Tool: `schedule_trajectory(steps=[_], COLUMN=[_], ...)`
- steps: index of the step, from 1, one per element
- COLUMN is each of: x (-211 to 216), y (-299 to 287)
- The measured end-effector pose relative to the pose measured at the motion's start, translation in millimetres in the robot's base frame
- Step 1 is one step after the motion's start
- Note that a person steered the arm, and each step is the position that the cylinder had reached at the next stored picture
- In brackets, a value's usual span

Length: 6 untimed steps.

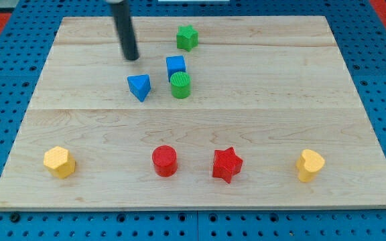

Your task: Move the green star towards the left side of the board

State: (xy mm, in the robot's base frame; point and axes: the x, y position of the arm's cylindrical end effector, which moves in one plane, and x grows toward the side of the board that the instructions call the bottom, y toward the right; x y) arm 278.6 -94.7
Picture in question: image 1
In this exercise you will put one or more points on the light wooden board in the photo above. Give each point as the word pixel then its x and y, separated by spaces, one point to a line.
pixel 269 86

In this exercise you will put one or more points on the red star block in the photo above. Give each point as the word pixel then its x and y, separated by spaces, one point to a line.
pixel 226 164

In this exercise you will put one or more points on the green star block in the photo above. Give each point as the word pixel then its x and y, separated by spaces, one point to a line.
pixel 186 38

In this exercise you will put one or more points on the green cylinder block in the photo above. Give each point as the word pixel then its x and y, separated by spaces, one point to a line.
pixel 180 85

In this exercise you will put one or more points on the red cylinder block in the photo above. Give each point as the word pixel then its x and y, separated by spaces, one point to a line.
pixel 165 160

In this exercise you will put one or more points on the blue cube block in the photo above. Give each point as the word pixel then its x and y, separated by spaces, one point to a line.
pixel 175 64

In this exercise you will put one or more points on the blue triangle block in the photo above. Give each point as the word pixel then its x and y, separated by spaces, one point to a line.
pixel 139 86

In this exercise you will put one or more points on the yellow heart block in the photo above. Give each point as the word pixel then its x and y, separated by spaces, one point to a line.
pixel 309 165

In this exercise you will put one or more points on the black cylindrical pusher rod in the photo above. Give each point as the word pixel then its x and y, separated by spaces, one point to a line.
pixel 122 17

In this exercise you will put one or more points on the yellow hexagon block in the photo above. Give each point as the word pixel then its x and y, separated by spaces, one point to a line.
pixel 59 162

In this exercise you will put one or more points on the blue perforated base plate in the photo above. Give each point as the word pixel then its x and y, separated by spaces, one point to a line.
pixel 26 41

